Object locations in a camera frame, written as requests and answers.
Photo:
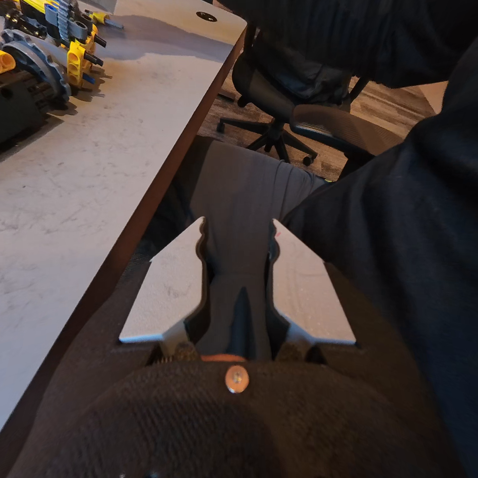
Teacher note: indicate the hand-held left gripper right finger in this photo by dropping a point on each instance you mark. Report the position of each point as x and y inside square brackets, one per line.
[310, 299]

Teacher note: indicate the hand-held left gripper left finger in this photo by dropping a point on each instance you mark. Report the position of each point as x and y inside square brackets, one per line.
[168, 299]

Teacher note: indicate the black desk grommet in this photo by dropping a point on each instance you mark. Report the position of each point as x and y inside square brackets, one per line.
[207, 16]

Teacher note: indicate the person's black top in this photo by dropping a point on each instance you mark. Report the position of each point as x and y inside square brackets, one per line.
[418, 239]

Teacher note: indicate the black office chair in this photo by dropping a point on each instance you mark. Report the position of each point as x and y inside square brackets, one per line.
[261, 89]

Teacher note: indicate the yellow black toy vehicle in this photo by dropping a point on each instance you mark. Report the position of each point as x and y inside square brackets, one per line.
[22, 97]

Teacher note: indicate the yellow grey wheel assembly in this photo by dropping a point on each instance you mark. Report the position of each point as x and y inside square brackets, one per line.
[77, 56]

